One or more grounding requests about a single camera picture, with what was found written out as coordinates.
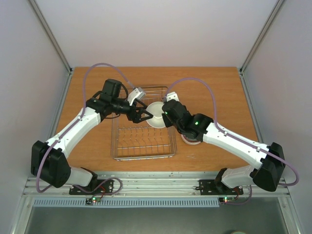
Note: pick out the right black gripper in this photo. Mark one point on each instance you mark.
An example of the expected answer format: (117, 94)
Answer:
(166, 121)

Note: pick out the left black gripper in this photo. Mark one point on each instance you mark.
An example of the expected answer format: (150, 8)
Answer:
(136, 119)

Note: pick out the white ceramic bowl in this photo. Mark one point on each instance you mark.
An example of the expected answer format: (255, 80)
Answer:
(155, 109)

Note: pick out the metal wire dish rack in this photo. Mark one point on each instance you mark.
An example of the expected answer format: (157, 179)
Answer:
(132, 141)

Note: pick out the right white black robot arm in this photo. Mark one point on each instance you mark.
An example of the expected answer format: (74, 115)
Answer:
(265, 162)

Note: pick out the right small circuit board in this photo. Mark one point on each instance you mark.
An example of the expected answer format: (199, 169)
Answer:
(224, 200)

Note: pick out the small circuit board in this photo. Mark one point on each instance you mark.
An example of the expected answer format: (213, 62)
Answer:
(93, 200)
(224, 200)

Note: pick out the left small circuit board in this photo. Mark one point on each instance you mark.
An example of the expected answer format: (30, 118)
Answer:
(93, 200)

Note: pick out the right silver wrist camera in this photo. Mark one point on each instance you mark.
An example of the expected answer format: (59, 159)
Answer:
(170, 96)

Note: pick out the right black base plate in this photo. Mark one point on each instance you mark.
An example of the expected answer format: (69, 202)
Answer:
(210, 187)

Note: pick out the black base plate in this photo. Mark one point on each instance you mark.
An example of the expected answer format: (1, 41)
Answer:
(210, 187)
(96, 187)

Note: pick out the aluminium rail base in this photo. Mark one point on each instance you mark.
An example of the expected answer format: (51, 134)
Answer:
(152, 184)

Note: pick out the grey slotted cable duct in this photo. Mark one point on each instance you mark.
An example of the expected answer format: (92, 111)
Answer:
(162, 202)

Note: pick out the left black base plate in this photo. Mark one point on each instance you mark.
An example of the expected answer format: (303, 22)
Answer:
(96, 187)

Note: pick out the left aluminium frame post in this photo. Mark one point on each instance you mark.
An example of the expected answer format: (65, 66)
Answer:
(43, 22)

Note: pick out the aluminium frame post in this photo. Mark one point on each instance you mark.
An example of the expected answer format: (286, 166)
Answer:
(43, 22)
(263, 32)

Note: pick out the right aluminium frame post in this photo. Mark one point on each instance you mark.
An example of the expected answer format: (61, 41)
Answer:
(263, 32)

